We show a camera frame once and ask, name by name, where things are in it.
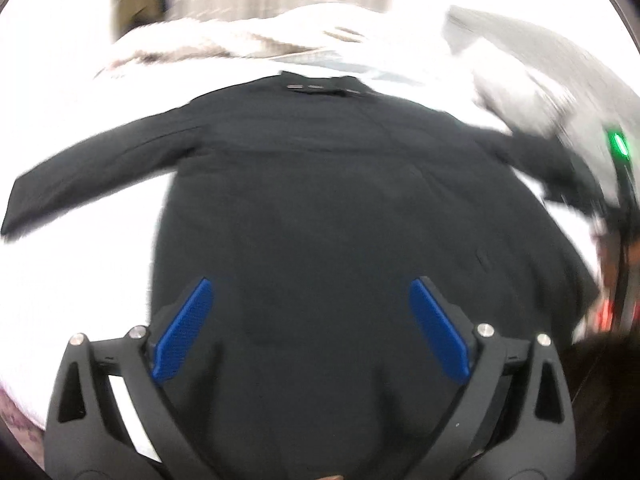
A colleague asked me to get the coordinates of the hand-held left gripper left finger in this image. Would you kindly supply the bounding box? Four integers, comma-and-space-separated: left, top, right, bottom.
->
44, 276, 221, 480

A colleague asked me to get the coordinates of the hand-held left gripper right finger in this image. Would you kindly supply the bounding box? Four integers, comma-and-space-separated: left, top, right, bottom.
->
409, 276, 577, 480

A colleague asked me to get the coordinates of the black jacket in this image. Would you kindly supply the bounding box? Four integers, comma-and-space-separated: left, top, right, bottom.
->
0, 74, 601, 480

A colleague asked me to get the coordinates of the white grid-pattern bedspread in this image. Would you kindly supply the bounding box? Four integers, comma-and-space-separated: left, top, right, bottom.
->
0, 0, 640, 456

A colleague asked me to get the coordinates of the light grey pillow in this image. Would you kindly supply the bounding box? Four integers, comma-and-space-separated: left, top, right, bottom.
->
471, 42, 569, 137

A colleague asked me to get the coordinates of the dark grey pillow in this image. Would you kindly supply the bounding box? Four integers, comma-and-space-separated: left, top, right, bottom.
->
444, 5, 637, 161

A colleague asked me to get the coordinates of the pink floral sheet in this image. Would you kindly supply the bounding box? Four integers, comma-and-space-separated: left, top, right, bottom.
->
0, 385, 51, 467

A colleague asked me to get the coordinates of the striped blanket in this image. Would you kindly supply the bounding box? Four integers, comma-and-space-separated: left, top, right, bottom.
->
95, 14, 383, 80

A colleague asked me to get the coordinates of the olive hanging garment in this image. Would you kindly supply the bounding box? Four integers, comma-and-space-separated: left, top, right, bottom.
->
115, 0, 167, 42

